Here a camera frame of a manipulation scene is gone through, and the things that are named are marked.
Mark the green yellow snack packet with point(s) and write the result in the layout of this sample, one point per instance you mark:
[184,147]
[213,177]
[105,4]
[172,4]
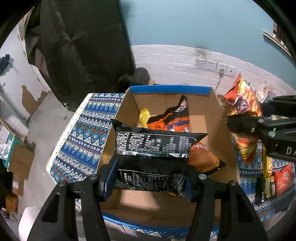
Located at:
[267,169]

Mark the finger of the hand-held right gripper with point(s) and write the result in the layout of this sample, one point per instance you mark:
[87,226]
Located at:
[242,124]
[277,104]

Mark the white wall shelf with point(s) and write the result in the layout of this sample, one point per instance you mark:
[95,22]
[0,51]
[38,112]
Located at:
[275,40]

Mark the white wall socket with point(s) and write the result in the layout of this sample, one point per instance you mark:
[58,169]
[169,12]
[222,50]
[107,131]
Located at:
[211,65]
[200,63]
[232,70]
[223,67]

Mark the black covered cabinet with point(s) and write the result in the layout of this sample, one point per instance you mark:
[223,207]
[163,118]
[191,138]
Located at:
[81,46]

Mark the black snack packet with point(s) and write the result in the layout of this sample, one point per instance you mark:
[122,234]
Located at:
[150,143]

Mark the blue patterned tablecloth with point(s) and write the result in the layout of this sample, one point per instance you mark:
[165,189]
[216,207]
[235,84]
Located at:
[85,139]

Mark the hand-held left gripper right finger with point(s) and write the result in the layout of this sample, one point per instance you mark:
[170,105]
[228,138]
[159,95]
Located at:
[190,187]

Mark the small cardboard box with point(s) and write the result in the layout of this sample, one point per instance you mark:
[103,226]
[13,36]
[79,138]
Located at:
[152,82]

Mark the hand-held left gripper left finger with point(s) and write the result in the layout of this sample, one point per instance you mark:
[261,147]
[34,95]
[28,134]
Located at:
[106,184]

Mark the orange striped snack packet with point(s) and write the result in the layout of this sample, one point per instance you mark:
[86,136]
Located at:
[242,104]

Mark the small red snack packet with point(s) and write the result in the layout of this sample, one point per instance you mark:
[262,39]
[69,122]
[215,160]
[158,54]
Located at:
[284,179]

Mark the flat cardboard box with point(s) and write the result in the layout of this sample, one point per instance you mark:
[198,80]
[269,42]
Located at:
[22,161]

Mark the white paper bag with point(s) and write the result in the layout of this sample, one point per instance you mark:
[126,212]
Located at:
[262,92]

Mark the black round device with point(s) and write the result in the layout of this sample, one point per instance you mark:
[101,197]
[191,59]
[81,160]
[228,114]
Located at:
[136,77]

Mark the teal box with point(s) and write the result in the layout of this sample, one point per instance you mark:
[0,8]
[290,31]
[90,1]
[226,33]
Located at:
[8,144]

